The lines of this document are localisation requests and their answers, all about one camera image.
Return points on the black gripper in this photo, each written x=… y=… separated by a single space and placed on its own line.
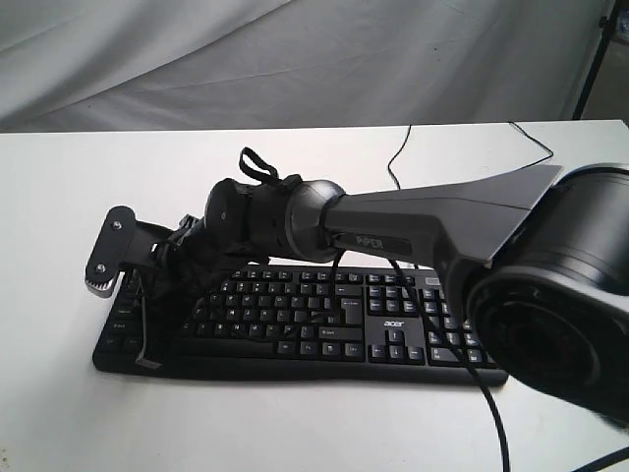
x=188 y=264

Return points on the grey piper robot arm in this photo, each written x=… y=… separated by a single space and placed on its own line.
x=536 y=260

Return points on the black acer keyboard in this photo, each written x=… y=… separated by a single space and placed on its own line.
x=299 y=323

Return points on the grey backdrop cloth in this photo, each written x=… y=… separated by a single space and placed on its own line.
x=86 y=66

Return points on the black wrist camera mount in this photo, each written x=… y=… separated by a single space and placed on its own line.
x=123 y=244

